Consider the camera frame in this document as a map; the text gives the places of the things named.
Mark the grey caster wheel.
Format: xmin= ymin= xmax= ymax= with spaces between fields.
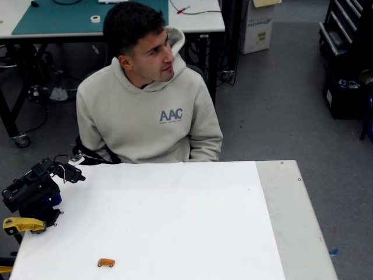
xmin=13 ymin=132 xmax=31 ymax=148

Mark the yellow clamp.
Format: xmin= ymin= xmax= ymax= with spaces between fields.
xmin=0 ymin=256 xmax=15 ymax=275
xmin=2 ymin=217 xmax=47 ymax=236

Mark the man in beige hoodie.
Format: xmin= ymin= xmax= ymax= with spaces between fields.
xmin=76 ymin=1 xmax=224 ymax=164

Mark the white paper sheet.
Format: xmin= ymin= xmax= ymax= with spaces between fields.
xmin=10 ymin=160 xmax=286 ymax=280

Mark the green cutting mat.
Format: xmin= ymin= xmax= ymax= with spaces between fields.
xmin=11 ymin=0 xmax=170 ymax=36

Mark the white workbench with black legs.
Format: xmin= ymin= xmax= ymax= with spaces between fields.
xmin=0 ymin=0 xmax=227 ymax=148

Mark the white cardboard box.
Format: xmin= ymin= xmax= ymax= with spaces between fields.
xmin=240 ymin=0 xmax=283 ymax=55

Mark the black storage bin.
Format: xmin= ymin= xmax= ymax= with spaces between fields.
xmin=322 ymin=62 xmax=373 ymax=120

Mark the black tool cart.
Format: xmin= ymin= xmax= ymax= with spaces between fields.
xmin=318 ymin=0 xmax=373 ymax=61

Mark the thin cable on workbench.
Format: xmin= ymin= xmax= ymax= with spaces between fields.
xmin=168 ymin=0 xmax=222 ymax=16

